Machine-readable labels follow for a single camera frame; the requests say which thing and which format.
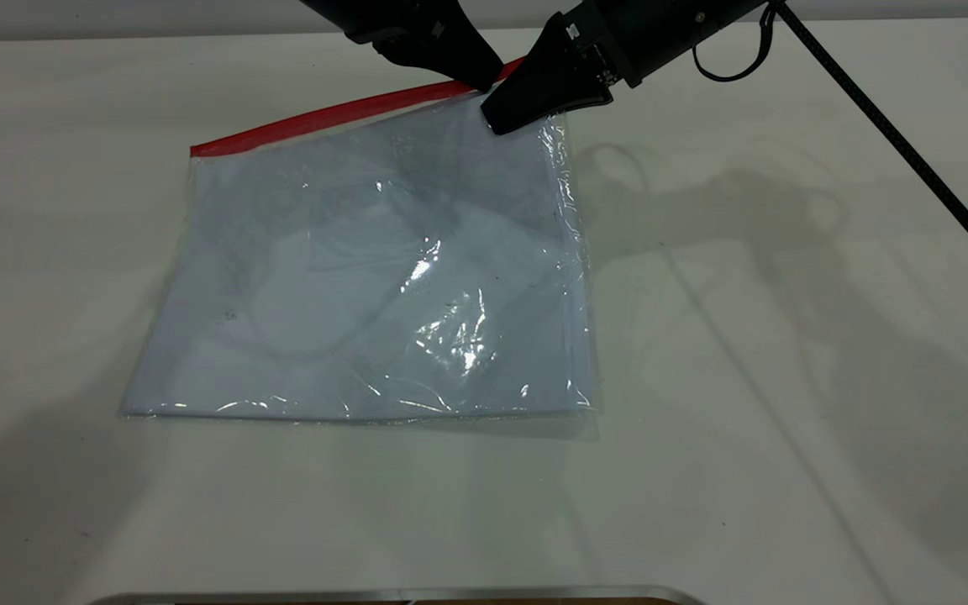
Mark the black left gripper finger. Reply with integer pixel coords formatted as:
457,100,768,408
400,0,507,92
371,37,470,83

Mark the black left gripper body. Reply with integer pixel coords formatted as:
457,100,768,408
299,0,450,47

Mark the thin black looped cable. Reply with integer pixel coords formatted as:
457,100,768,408
692,3,781,84

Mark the long black braided cable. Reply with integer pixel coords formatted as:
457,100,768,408
773,0,968,292

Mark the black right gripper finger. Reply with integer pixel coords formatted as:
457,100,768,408
480,13,611,135
518,67,619,129

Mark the silver metal frame edge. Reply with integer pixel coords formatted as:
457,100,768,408
87,585,708,605

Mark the clear zip bag red zipper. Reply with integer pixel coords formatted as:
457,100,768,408
119,57,601,424

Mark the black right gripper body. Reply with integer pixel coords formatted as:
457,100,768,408
564,0,769,90

